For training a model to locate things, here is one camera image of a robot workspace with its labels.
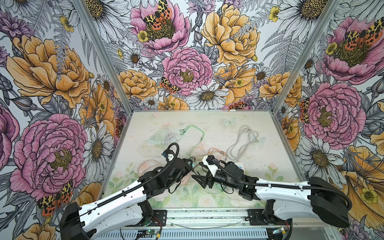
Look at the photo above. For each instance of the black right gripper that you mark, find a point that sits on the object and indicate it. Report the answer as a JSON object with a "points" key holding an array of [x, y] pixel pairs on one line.
{"points": [[204, 179]]}

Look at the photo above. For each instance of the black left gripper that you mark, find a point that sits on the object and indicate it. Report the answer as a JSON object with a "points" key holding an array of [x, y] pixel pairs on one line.
{"points": [[188, 168]]}

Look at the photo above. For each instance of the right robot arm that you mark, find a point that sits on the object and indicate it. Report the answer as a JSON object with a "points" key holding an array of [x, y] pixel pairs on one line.
{"points": [[313, 199]]}

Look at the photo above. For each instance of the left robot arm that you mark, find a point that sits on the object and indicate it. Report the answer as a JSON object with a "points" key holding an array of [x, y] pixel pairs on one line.
{"points": [[127, 207]]}

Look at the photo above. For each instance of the white blue power strip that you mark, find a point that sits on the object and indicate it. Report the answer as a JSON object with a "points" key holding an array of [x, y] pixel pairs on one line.
{"points": [[240, 165]]}

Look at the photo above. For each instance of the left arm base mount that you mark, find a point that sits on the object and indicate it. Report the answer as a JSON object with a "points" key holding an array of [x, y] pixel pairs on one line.
{"points": [[156, 219]]}

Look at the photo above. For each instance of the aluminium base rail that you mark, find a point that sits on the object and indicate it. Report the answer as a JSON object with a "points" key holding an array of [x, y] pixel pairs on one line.
{"points": [[210, 217]]}

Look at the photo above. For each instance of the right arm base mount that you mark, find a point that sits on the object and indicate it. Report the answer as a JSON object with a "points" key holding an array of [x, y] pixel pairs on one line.
{"points": [[262, 217]]}

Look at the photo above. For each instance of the aluminium corner post left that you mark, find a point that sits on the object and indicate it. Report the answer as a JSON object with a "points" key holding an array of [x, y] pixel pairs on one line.
{"points": [[96, 39]]}

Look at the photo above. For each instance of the aluminium corner post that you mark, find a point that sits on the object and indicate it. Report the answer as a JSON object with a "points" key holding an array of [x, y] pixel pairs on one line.
{"points": [[322, 24], [96, 39]]}

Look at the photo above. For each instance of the aluminium corner post right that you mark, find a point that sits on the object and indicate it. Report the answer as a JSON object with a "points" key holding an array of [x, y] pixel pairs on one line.
{"points": [[322, 24]]}

